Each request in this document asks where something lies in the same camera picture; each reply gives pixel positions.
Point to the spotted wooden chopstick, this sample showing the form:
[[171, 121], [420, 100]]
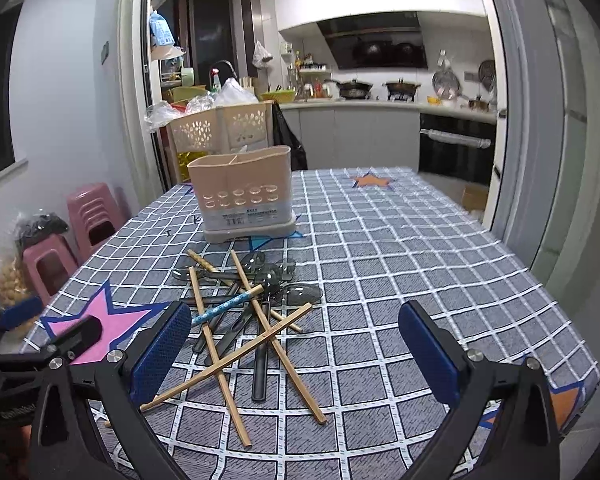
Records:
[[240, 287]]

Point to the spray bottle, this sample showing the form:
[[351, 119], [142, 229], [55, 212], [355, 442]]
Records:
[[215, 80]]

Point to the black pot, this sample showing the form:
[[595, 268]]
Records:
[[401, 90]]

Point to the hanging strainer pan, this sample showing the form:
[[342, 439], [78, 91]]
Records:
[[445, 82]]

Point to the white plastic bag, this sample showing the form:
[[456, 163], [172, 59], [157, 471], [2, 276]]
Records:
[[232, 93]]

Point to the beige perforated basket cart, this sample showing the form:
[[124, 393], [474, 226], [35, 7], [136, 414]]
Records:
[[221, 130]]

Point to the grey checked tablecloth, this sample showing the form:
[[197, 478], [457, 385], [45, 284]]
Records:
[[370, 239]]

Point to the pink plastic stool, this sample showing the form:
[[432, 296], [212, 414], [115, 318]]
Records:
[[49, 264], [94, 217]]

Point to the blue patterned chopstick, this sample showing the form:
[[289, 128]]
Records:
[[227, 305]]

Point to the black plastic bag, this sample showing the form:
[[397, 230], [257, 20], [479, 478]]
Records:
[[32, 230]]

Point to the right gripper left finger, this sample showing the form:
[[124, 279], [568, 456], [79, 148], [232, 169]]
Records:
[[118, 357]]

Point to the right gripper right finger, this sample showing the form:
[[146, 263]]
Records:
[[523, 442]]

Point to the black wok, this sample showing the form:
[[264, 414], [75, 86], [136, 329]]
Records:
[[352, 89]]

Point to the bag of yellow goods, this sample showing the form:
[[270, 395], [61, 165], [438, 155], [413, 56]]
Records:
[[14, 284]]

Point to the green bowl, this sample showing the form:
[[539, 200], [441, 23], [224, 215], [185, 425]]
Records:
[[280, 96]]

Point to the black range hood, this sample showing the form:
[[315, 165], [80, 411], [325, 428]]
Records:
[[375, 40]]

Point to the beige utensil holder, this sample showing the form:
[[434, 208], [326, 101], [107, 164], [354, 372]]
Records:
[[244, 194]]

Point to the black built-in oven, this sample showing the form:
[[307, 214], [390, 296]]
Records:
[[457, 148]]

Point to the dark translucent spoon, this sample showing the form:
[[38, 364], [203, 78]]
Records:
[[294, 294], [268, 278], [251, 263], [282, 270]]

